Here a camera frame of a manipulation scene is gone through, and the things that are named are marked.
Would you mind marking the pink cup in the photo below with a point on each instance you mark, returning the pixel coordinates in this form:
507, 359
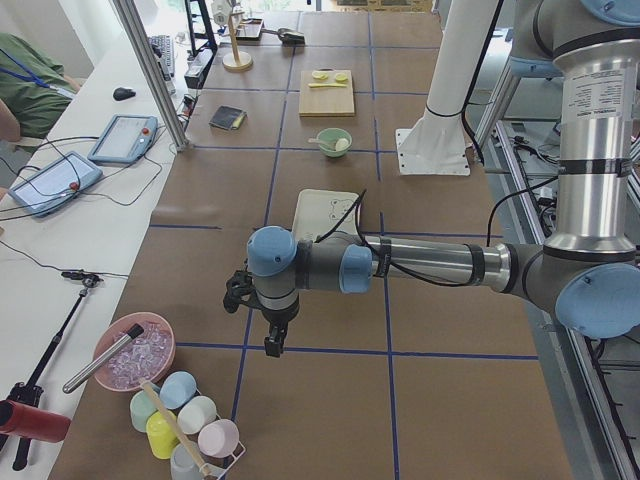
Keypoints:
219, 439

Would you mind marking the black computer mouse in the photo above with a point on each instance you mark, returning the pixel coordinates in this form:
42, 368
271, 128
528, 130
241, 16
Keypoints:
122, 93

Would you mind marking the wooden stand with base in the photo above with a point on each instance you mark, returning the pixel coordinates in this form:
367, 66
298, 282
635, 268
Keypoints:
236, 60

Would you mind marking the yellow green cup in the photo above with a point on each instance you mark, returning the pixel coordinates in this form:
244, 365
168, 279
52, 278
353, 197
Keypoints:
162, 440

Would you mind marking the mint white cup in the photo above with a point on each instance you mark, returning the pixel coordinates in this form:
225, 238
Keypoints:
196, 414

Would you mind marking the black keyboard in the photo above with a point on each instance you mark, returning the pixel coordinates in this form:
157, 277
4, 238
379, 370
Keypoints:
163, 48

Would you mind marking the light blue cup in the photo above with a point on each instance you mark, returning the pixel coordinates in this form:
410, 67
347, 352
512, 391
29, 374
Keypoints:
178, 389

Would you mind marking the blue teach pendant near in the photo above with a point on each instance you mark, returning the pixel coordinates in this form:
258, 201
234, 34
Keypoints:
56, 184

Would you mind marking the red cylinder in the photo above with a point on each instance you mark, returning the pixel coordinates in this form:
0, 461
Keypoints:
26, 421

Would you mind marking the yellow sponge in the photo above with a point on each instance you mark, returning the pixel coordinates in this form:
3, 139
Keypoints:
238, 121

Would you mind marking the wooden stick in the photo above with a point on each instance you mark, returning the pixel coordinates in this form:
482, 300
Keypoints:
203, 467

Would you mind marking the black selfie stick tripod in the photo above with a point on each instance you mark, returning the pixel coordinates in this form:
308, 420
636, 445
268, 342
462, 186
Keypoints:
29, 393

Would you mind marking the person in green shirt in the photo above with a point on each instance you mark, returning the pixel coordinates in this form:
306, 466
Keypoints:
35, 92

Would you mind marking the grey cup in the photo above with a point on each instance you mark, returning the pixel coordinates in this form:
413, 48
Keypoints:
182, 465

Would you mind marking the bamboo cutting board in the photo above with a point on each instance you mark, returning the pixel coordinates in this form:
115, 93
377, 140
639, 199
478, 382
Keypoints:
326, 102

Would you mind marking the green mint cup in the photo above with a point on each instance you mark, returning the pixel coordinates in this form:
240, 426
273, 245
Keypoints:
141, 408

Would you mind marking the white wire cup rack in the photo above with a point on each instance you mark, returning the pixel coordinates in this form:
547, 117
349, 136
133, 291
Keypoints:
229, 461

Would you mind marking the aluminium frame post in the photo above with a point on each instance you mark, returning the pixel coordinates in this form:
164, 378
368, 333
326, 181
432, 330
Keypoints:
134, 28

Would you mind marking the blue teach pendant far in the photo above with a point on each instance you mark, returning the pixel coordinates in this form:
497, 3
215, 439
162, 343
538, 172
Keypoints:
125, 139

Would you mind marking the white steamed bun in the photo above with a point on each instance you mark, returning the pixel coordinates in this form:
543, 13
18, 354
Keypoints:
341, 144

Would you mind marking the pink bowl with ice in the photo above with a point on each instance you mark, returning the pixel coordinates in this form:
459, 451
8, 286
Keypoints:
147, 357

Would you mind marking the dark tray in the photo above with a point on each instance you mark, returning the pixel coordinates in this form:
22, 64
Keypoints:
249, 29

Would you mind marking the black scoop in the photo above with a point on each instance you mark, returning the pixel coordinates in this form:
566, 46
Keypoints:
287, 37

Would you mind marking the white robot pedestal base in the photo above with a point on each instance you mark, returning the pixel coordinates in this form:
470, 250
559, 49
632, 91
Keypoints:
435, 145

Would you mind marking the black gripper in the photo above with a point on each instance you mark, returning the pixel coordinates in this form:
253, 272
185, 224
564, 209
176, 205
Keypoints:
278, 317

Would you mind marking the white serving tray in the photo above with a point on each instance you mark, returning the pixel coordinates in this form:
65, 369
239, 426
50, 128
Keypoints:
318, 211

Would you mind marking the blue teach pendant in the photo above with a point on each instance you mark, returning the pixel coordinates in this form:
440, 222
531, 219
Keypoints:
125, 139
56, 184

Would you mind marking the lemon slice lower front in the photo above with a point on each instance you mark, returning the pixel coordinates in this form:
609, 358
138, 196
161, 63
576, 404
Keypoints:
319, 75

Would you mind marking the mint green bowl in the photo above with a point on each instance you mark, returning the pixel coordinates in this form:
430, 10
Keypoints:
333, 134

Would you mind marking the yellow plastic knife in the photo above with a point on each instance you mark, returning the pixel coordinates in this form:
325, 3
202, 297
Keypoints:
313, 85

